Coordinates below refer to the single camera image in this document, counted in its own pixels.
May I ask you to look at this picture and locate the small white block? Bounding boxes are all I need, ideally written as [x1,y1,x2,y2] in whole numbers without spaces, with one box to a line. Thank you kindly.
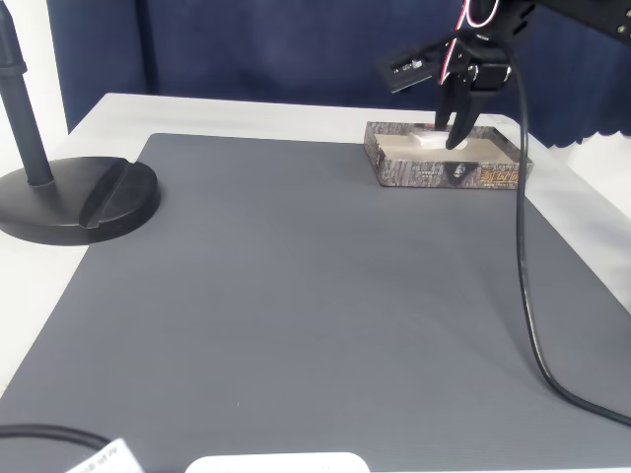
[411,127,469,150]

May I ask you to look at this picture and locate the patterned brown cardboard box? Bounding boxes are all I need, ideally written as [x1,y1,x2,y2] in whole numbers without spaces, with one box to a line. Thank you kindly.
[363,121,536,190]

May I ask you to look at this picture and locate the grey rubber mat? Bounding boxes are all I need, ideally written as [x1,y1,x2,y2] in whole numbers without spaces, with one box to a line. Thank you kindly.
[0,132,631,473]

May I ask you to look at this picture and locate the white flat device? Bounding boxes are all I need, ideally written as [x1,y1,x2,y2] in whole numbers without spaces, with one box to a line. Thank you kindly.
[184,451,372,473]

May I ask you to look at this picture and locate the black round stand base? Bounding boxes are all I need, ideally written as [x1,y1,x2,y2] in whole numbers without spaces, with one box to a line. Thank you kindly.
[0,0,163,246]

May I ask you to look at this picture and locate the red white black servo wires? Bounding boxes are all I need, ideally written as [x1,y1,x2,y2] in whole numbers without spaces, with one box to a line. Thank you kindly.
[441,0,500,86]

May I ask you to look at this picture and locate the thick black camera cable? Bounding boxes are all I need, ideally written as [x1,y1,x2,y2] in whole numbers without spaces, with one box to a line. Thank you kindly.
[497,41,631,428]

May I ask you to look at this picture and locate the white printed cable tag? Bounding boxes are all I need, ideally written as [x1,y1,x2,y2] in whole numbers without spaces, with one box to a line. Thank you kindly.
[68,438,144,473]

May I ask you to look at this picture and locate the black cable with tag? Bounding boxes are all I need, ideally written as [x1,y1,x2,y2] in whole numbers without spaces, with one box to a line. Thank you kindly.
[0,424,112,452]

